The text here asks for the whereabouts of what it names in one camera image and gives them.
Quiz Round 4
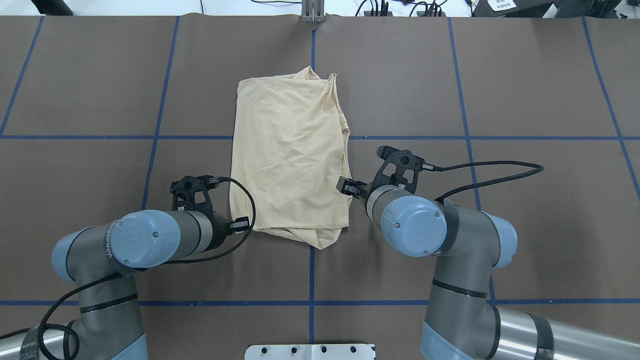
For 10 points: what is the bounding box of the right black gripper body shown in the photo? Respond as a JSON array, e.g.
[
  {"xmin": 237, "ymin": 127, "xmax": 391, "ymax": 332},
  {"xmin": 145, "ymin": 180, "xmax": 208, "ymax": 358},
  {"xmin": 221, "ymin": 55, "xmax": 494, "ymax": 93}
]
[{"xmin": 355, "ymin": 181, "xmax": 377, "ymax": 211}]

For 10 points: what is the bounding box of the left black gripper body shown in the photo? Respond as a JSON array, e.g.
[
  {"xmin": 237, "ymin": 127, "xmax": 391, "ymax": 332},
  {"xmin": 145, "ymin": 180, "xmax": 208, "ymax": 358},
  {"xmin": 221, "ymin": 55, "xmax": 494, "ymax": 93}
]
[{"xmin": 207, "ymin": 212, "xmax": 233, "ymax": 251}]

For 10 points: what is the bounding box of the beige long-sleeve graphic shirt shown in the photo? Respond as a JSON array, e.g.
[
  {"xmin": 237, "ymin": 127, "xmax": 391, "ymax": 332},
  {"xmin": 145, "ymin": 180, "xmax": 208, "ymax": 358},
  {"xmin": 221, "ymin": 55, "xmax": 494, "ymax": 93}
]
[{"xmin": 229, "ymin": 67, "xmax": 352, "ymax": 249}]

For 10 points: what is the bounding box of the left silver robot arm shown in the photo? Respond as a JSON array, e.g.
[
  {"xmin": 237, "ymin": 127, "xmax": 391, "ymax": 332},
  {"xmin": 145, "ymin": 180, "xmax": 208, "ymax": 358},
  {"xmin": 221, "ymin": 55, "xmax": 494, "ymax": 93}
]
[{"xmin": 1, "ymin": 209, "xmax": 255, "ymax": 360}]

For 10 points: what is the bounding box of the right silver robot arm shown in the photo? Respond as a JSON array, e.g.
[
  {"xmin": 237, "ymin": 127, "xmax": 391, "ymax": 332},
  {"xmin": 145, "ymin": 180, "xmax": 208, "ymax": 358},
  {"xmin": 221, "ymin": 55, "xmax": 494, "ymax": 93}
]
[{"xmin": 336, "ymin": 177, "xmax": 640, "ymax": 360}]

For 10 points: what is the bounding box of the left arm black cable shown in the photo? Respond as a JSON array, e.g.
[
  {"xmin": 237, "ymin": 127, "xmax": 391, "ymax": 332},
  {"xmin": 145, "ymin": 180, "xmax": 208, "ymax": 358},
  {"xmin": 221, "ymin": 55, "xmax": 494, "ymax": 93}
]
[{"xmin": 0, "ymin": 177, "xmax": 257, "ymax": 360}]

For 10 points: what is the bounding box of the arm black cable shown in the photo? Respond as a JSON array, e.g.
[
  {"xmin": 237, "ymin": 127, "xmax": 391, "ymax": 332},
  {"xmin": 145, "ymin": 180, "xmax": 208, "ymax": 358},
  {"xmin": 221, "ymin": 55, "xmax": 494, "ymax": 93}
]
[
  {"xmin": 0, "ymin": 177, "xmax": 257, "ymax": 360},
  {"xmin": 422, "ymin": 160, "xmax": 545, "ymax": 203}
]

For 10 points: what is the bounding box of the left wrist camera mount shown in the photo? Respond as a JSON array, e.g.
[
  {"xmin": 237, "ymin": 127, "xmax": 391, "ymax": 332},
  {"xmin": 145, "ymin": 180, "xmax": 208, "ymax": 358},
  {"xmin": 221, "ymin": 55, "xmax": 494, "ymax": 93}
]
[{"xmin": 169, "ymin": 175, "xmax": 221, "ymax": 215}]

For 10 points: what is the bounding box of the aluminium frame post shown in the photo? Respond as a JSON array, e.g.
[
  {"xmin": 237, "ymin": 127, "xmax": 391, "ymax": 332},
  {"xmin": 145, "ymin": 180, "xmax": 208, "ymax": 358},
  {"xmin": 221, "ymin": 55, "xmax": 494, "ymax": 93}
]
[{"xmin": 301, "ymin": 0, "xmax": 326, "ymax": 24}]

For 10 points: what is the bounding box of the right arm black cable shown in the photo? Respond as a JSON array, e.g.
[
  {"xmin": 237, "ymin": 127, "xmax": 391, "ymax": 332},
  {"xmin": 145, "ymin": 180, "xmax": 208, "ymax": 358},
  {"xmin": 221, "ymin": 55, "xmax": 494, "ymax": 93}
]
[{"xmin": 422, "ymin": 160, "xmax": 545, "ymax": 203}]

